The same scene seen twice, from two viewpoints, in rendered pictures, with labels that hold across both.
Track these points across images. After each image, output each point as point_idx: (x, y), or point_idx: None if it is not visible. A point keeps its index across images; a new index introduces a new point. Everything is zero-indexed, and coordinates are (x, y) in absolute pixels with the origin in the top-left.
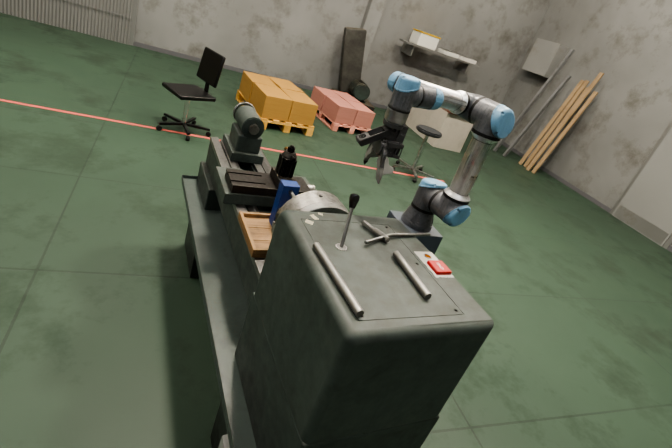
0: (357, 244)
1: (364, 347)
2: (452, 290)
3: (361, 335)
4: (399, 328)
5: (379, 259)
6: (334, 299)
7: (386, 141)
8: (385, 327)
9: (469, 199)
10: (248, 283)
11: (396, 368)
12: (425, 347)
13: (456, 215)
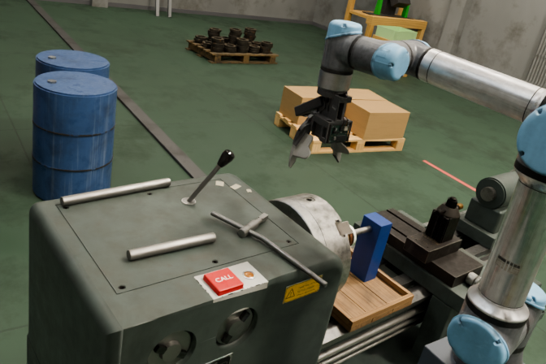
0: (208, 213)
1: (32, 223)
2: (172, 291)
3: (36, 208)
4: (56, 231)
5: (190, 227)
6: None
7: (314, 112)
8: (53, 221)
9: (501, 316)
10: None
11: (50, 290)
12: (61, 281)
13: (455, 329)
